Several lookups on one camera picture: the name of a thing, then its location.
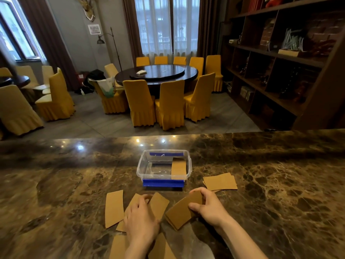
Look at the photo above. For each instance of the person's right hand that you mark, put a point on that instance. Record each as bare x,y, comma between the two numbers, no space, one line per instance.
211,207

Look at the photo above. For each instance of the person's left hand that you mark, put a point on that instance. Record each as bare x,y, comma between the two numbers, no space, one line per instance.
140,223

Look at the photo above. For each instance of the person's right thumb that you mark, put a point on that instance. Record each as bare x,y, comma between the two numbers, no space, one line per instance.
196,207

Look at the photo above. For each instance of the person's left fingers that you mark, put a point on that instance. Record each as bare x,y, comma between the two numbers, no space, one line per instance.
137,203

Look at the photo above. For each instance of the brown cardboard sleeve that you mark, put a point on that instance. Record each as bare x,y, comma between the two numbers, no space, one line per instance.
161,249
214,191
178,167
159,204
179,213
132,203
118,248
114,209
221,182

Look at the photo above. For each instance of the person's right forearm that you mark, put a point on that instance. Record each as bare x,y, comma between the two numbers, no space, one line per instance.
240,240

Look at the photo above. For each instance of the person's left forearm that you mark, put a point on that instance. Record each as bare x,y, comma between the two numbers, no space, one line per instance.
136,252

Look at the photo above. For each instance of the wide blue tape strip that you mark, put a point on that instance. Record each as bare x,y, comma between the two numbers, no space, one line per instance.
163,183

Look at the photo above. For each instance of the clear plastic container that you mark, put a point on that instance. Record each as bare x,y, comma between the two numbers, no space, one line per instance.
155,167

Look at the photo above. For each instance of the thin blue tape strip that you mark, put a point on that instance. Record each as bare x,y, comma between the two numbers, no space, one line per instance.
166,154

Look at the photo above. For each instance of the group of yellow covered chairs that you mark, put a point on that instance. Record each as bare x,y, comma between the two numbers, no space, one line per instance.
169,105
56,102

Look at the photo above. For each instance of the white plastic bag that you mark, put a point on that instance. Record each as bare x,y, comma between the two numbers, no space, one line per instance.
107,87

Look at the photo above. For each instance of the stack of pale books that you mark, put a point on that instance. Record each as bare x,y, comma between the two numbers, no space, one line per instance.
246,93

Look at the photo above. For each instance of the white tissue box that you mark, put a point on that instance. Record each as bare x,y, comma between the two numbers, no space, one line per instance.
141,72

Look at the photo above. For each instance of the large round dark wood table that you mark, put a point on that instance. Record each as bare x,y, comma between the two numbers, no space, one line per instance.
188,74

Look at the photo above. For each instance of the dark wood turntable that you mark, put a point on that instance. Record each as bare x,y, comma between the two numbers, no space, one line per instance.
161,71

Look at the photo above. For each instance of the black bag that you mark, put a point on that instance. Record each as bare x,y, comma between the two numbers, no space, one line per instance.
94,75

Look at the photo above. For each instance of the red bag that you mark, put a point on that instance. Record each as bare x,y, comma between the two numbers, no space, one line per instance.
80,78

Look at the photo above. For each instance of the dark figurine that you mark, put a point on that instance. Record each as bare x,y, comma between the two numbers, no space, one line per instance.
293,86

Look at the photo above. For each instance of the dark wood bookshelf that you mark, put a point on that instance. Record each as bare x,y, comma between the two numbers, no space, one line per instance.
318,110

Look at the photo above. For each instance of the black floor lamp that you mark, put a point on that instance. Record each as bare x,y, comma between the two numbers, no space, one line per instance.
115,47

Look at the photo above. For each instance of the small round dark table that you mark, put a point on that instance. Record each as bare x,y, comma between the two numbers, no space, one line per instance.
18,80

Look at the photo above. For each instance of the brown curtain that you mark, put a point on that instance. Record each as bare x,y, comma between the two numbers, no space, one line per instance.
132,29
207,26
51,37

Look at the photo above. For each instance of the white sheer curtain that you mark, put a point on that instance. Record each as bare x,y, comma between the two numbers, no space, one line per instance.
156,26

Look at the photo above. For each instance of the light wood box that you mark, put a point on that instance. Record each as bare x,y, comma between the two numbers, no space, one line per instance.
287,53

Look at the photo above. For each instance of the brown leather box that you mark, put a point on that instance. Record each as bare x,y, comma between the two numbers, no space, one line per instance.
267,35

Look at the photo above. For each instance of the clear glass ornament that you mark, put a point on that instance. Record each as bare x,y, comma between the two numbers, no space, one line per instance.
292,40

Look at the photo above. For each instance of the row of red books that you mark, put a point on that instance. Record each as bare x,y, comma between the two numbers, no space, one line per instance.
255,4

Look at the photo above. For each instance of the red toy figure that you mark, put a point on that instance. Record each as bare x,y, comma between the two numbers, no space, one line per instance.
273,1

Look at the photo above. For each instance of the white wall notice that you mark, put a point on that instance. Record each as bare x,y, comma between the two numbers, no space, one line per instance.
94,29

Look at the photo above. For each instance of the deer head wall mount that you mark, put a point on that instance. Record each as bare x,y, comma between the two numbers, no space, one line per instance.
87,8

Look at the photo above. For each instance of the window with dark frame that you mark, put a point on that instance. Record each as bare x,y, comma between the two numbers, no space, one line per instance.
14,32

